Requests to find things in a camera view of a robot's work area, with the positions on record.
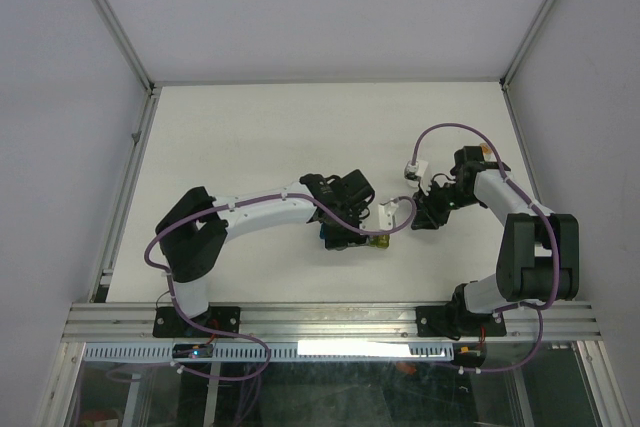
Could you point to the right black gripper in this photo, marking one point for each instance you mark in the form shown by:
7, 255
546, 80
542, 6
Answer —
427, 215

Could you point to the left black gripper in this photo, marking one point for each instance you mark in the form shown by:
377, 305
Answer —
338, 241

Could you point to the multicolour weekly pill organizer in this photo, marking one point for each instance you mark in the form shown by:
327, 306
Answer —
375, 241

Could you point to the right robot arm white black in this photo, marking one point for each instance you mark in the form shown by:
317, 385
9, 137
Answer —
538, 259

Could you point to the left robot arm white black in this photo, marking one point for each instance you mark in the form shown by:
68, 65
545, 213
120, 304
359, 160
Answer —
192, 234

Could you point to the amber pill bottle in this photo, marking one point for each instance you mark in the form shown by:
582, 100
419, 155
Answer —
486, 150

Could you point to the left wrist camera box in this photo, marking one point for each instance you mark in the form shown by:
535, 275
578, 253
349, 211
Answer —
386, 214

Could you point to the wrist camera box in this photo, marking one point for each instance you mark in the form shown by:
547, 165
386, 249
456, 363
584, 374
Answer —
386, 214
414, 172

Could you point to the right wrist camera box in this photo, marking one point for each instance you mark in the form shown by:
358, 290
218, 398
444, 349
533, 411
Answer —
414, 172

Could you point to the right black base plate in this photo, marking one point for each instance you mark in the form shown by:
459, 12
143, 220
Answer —
449, 322

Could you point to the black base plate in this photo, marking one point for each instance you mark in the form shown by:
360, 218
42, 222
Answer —
169, 324
449, 322

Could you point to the white slotted cable duct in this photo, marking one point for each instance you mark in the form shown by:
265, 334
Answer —
300, 351

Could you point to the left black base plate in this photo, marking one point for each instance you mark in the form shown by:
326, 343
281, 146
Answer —
169, 324

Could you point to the aluminium mounting rail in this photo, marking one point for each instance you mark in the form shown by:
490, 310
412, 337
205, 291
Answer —
281, 322

